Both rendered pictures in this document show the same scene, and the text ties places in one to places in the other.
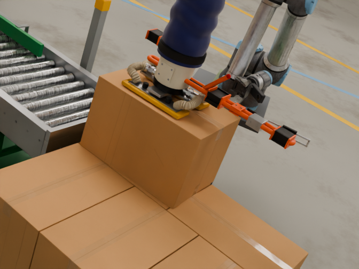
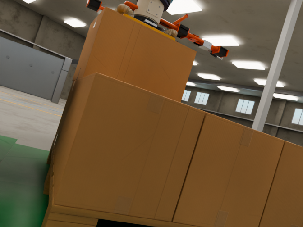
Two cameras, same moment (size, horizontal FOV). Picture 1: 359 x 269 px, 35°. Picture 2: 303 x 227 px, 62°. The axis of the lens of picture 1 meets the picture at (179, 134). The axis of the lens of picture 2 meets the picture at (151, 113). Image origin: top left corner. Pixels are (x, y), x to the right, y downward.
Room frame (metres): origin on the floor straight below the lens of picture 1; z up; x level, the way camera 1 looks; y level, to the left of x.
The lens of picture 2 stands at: (1.29, 1.16, 0.46)
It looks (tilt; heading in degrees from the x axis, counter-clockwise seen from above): 1 degrees up; 311
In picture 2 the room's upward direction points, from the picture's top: 18 degrees clockwise
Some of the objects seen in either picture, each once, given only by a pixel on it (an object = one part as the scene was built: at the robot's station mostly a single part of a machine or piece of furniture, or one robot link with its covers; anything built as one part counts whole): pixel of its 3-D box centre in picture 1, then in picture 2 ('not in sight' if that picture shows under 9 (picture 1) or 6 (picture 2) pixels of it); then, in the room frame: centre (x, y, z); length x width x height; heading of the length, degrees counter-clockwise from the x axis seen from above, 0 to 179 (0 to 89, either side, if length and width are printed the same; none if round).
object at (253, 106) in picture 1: (250, 97); not in sight; (2.78, -0.28, 0.97); 0.12 x 0.09 x 0.12; 79
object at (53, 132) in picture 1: (96, 120); (64, 69); (2.65, 0.44, 0.58); 0.70 x 0.03 x 0.06; 153
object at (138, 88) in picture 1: (156, 94); (148, 27); (2.38, 0.17, 0.97); 0.34 x 0.10 x 0.05; 66
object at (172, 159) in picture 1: (159, 131); (132, 66); (2.48, 0.10, 0.74); 0.60 x 0.40 x 0.40; 66
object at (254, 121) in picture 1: (256, 122); (204, 45); (2.28, -0.30, 1.07); 0.07 x 0.07 x 0.04; 66
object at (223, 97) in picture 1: (217, 97); (180, 31); (2.36, -0.10, 1.08); 0.10 x 0.08 x 0.06; 156
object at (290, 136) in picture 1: (282, 137); (220, 51); (2.21, -0.42, 1.08); 0.08 x 0.07 x 0.05; 66
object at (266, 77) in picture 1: (260, 80); not in sight; (2.77, -0.29, 1.08); 0.12 x 0.09 x 0.10; 156
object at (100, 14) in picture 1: (85, 70); not in sight; (3.35, 0.73, 0.50); 0.07 x 0.07 x 1.00; 63
